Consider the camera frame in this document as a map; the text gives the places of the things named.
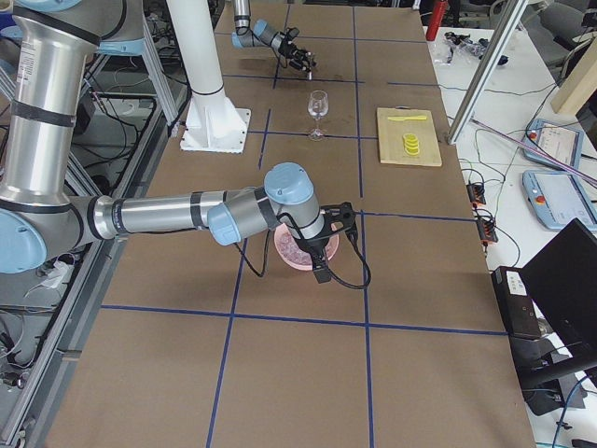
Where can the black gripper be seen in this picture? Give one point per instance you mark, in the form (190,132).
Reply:
(313,245)
(292,51)

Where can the pile of clear ice cubes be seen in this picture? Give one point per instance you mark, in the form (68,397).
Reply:
(290,251)

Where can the clear wine glass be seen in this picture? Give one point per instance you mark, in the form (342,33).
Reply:
(317,108)

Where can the pink bowl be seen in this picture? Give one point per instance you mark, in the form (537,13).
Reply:
(331,248)

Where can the yellow plastic knife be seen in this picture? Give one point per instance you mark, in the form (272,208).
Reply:
(408,118)

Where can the bamboo cutting board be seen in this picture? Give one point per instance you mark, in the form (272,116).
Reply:
(390,138)

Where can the red cylinder bottle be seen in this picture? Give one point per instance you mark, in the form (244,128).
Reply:
(437,15)

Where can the black box device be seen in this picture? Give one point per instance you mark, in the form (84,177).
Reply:
(515,304)

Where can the blue teach pendant near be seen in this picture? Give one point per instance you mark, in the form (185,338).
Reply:
(557,198)

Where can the blue teach pendant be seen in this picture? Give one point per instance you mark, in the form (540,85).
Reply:
(557,198)
(563,142)

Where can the black monitor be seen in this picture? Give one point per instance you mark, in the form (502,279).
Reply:
(561,280)

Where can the white pink rod tool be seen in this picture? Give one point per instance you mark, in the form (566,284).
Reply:
(537,151)

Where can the blue teach pendant far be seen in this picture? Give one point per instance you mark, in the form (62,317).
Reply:
(563,142)

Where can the blue plastic bin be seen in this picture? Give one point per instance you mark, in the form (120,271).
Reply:
(9,28)

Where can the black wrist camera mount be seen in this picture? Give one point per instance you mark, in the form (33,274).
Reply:
(339,218)

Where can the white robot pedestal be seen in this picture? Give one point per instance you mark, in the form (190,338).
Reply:
(213,123)

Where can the aluminium frame post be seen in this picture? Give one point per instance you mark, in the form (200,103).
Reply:
(510,18)

